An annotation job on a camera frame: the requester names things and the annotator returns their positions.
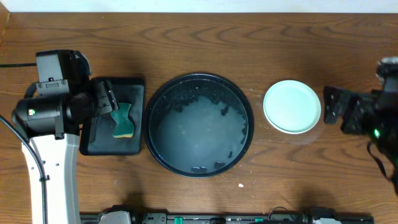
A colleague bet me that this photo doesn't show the green yellow sponge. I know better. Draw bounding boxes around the green yellow sponge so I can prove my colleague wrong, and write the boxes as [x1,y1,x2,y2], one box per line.
[110,103,134,138]

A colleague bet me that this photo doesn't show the light blue plate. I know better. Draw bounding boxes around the light blue plate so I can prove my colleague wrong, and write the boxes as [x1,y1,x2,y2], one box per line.
[263,80,322,134]

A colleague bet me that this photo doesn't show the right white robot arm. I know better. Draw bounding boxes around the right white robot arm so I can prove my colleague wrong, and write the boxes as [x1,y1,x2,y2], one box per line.
[323,57,397,190]

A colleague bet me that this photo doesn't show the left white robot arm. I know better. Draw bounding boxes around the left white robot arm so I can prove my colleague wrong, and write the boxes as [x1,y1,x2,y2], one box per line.
[12,50,134,223]

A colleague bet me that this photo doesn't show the black rectangular tray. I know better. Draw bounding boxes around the black rectangular tray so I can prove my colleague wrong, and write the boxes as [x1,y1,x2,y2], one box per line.
[80,77,144,156]

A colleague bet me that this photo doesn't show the black round tray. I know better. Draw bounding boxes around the black round tray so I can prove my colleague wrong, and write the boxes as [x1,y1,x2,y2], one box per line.
[143,73,254,178]

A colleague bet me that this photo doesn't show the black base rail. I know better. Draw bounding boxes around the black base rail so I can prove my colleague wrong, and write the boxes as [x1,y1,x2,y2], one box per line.
[80,206,375,224]

